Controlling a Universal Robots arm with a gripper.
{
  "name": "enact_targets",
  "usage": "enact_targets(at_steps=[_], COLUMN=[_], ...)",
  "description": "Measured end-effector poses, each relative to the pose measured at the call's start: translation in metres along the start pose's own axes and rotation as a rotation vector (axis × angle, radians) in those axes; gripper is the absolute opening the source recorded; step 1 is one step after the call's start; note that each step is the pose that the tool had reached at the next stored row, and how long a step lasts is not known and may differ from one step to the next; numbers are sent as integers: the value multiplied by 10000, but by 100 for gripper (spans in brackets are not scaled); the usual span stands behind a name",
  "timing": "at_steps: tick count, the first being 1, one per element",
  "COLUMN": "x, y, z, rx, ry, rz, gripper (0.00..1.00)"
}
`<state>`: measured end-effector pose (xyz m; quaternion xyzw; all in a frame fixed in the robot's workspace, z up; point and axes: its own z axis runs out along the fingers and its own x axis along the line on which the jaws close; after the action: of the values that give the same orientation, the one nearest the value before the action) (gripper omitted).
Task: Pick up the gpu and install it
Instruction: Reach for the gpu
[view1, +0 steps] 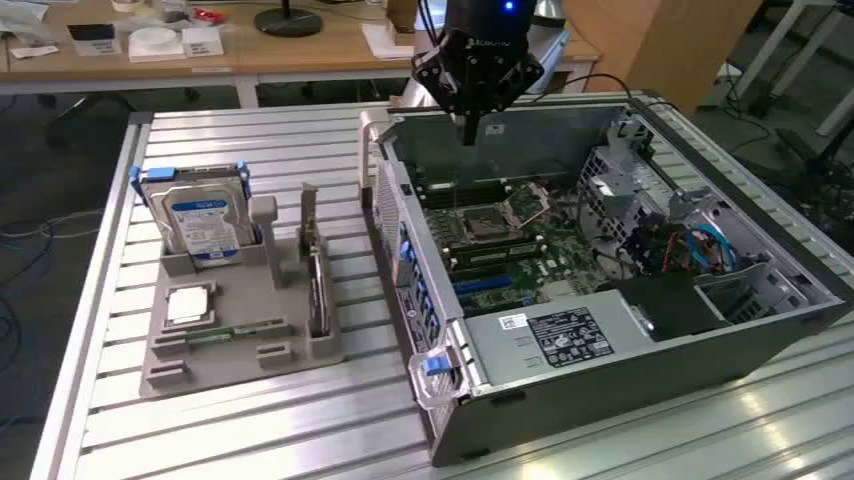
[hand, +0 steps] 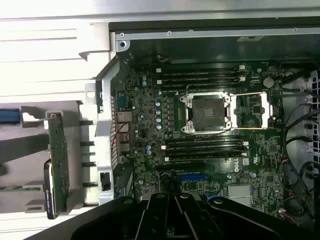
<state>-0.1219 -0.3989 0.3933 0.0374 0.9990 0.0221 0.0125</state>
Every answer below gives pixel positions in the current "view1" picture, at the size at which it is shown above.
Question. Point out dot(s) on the white round container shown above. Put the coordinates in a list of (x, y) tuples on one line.
[(156, 42)]

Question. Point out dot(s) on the small white labelled box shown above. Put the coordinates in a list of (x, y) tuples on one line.
[(200, 42)]

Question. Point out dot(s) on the metal disk bay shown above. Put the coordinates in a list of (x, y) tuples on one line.
[(616, 200)]

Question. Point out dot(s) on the black round lamp base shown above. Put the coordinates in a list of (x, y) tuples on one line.
[(288, 22)]

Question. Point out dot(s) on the grey parts rack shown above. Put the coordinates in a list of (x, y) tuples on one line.
[(240, 360)]

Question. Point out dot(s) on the open black PC case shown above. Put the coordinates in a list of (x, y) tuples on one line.
[(600, 360)]

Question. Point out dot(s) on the blue expansion slot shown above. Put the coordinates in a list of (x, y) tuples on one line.
[(483, 285)]

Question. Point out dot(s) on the wooden desk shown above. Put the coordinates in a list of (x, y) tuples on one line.
[(280, 55)]

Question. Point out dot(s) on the grey power supply unit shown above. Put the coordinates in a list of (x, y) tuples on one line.
[(560, 345)]

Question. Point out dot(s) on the wooden cabinet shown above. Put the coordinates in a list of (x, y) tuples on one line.
[(674, 45)]

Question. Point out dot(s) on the black and white box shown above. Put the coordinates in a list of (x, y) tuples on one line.
[(95, 40)]

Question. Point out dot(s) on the metal socket cover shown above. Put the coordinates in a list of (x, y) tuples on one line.
[(527, 202)]

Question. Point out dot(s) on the green RAM stick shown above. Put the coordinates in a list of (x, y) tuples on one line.
[(233, 331)]

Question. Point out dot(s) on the green motherboard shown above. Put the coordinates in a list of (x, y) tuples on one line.
[(554, 250)]

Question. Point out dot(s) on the installed black RAM stick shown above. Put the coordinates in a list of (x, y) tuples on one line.
[(494, 252)]

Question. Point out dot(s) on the hard disk with blue bracket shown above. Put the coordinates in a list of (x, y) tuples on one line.
[(200, 225)]

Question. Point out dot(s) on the CPU socket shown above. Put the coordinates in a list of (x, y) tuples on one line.
[(483, 222)]

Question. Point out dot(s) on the red packet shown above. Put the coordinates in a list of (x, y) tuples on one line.
[(207, 15)]

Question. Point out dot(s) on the white table frame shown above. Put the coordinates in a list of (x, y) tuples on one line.
[(783, 50)]

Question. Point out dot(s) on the graphics card with black fan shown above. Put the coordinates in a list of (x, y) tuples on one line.
[(319, 280)]

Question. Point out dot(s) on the silver CPU chip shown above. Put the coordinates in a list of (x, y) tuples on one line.
[(187, 305)]

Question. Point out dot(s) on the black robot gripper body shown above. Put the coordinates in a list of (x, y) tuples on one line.
[(487, 30)]

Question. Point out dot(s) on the clear plastic bag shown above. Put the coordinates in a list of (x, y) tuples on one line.
[(23, 20)]

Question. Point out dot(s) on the white paper stack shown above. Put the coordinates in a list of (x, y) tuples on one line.
[(387, 42)]

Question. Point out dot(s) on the white paper label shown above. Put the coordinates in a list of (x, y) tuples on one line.
[(33, 51)]

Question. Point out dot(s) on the blue case latch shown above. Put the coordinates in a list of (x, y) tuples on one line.
[(435, 365)]

